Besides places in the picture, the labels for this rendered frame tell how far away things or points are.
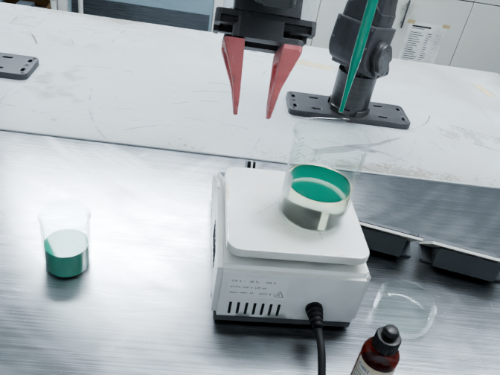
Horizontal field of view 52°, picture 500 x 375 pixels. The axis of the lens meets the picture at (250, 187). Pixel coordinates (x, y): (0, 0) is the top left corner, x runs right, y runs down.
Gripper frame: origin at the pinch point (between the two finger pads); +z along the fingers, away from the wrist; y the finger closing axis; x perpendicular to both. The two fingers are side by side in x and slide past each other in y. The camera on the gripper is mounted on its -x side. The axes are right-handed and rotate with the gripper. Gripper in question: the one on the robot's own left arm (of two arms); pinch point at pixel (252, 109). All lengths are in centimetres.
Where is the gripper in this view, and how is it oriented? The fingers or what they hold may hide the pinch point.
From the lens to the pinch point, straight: 55.1
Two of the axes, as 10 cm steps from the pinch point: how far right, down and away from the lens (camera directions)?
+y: 9.9, 1.1, 1.2
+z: -1.2, 9.9, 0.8
